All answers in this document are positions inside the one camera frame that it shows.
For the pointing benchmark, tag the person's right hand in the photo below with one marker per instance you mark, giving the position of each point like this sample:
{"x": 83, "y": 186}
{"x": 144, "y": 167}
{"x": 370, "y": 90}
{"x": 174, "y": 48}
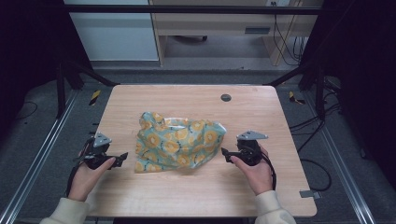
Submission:
{"x": 255, "y": 177}

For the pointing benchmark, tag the black horizontal frame bar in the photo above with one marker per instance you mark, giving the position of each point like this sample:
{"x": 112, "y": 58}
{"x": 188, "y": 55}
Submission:
{"x": 186, "y": 9}

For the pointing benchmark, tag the black metal stand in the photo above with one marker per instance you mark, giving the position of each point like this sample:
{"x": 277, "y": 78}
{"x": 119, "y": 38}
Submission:
{"x": 61, "y": 90}
{"x": 320, "y": 93}

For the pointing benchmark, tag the aluminium floor rail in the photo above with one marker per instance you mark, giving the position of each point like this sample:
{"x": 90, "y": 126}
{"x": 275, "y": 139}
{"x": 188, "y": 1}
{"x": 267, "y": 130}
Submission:
{"x": 342, "y": 168}
{"x": 34, "y": 161}

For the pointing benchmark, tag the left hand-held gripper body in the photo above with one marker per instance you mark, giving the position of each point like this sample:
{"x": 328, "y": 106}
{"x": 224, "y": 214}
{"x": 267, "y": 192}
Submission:
{"x": 96, "y": 154}

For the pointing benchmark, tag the round grey table grommet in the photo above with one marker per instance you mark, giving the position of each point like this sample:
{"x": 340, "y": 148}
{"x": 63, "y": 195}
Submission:
{"x": 226, "y": 97}

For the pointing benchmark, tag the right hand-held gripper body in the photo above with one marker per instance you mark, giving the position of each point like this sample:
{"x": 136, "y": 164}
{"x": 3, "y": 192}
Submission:
{"x": 249, "y": 149}

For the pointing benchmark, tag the dark curtain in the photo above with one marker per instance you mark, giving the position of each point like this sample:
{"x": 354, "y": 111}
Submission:
{"x": 28, "y": 46}
{"x": 361, "y": 62}

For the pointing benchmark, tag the grey tape strip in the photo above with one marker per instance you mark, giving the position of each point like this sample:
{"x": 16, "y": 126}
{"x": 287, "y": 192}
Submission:
{"x": 309, "y": 194}

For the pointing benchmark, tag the person's left hand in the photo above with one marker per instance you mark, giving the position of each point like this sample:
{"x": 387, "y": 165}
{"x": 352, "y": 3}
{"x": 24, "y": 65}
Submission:
{"x": 85, "y": 179}

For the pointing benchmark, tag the yellow black floor tape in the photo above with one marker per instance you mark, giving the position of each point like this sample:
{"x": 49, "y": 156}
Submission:
{"x": 294, "y": 98}
{"x": 95, "y": 97}

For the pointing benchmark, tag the light wooden desk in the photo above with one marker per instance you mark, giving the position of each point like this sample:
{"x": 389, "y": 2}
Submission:
{"x": 218, "y": 23}

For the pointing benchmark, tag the white cabinet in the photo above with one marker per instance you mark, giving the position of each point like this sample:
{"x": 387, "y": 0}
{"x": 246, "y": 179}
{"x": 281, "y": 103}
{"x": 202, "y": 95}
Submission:
{"x": 118, "y": 34}

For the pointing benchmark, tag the green bag with orange print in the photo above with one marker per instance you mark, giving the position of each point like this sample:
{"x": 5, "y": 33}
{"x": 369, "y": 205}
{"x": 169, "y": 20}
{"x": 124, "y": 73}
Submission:
{"x": 177, "y": 143}

